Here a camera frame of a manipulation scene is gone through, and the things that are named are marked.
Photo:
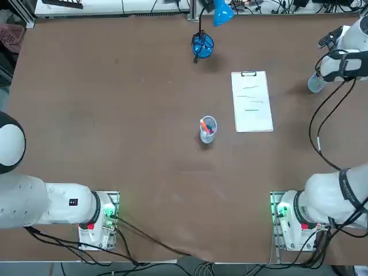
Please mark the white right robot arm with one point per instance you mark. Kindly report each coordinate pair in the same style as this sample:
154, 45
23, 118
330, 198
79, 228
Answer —
325, 187

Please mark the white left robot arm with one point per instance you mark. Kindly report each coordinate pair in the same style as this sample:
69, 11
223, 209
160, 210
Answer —
57, 201

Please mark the orange pen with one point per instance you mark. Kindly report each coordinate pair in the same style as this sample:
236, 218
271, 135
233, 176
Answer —
204, 126

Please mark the pink pen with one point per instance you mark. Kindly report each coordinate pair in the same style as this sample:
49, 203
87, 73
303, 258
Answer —
212, 131

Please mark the clear plastic cup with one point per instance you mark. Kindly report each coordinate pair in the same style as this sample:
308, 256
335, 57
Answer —
314, 86
207, 139

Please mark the wooden clipboard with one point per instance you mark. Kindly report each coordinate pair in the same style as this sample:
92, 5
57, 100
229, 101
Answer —
253, 131

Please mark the white paper sheet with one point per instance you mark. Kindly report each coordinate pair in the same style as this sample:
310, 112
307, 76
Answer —
253, 120

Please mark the black metal clipboard clip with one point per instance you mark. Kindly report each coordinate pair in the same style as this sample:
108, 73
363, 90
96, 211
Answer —
248, 72

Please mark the blue desk lamp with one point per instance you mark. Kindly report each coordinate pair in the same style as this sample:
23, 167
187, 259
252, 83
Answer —
222, 13

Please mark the pink plastic basket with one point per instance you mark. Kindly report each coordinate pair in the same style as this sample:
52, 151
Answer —
11, 36

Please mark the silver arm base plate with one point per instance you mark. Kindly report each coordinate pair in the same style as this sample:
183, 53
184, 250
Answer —
115, 195
274, 230

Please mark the aluminium frame post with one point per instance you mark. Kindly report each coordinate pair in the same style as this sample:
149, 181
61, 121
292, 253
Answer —
193, 10
24, 15

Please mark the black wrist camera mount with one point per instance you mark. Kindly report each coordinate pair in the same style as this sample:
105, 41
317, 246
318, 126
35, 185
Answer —
330, 37

